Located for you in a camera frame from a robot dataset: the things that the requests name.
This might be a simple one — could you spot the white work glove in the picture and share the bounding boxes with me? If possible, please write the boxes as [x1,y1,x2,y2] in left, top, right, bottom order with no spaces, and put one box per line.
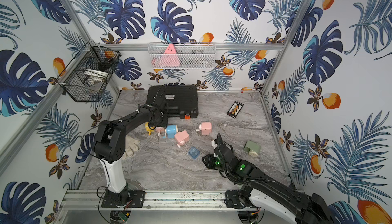
[122,135,140,160]

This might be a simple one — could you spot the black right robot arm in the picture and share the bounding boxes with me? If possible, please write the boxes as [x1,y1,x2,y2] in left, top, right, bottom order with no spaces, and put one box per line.
[202,134,334,224]

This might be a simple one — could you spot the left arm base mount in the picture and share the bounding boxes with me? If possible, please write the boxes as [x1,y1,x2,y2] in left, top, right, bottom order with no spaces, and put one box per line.
[101,189,146,208]

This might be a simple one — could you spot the pink triangular object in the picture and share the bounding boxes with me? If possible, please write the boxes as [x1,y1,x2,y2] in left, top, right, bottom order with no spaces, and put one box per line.
[157,43,181,68]

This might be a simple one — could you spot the blue transparent tray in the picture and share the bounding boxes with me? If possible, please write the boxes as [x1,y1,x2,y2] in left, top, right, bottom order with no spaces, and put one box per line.
[188,146,200,159]

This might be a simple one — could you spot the yellow pencil sharpener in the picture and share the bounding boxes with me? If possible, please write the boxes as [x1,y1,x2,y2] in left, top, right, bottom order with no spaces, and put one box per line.
[145,123,155,136]

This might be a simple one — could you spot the aluminium front rail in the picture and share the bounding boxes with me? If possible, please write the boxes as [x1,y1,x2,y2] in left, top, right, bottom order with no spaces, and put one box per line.
[60,190,236,211]

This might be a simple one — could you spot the white wire mesh basket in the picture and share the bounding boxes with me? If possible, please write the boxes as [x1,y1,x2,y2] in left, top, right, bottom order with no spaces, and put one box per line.
[148,42,216,69]

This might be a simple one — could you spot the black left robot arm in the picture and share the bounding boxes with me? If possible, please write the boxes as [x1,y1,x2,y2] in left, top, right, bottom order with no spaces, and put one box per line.
[92,85,168,194]

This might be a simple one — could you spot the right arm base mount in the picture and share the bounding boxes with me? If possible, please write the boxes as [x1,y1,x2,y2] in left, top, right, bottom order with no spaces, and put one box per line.
[224,186,257,210]

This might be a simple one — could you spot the black wire basket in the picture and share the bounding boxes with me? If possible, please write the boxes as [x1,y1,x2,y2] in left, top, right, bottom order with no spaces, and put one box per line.
[55,42,121,103]

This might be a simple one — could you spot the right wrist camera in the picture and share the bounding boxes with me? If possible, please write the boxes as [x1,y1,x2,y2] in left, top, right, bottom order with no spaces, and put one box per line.
[211,138,218,149]

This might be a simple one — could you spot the black plastic tool case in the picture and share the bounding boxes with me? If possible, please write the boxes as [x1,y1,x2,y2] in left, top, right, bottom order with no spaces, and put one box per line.
[146,85,199,119]

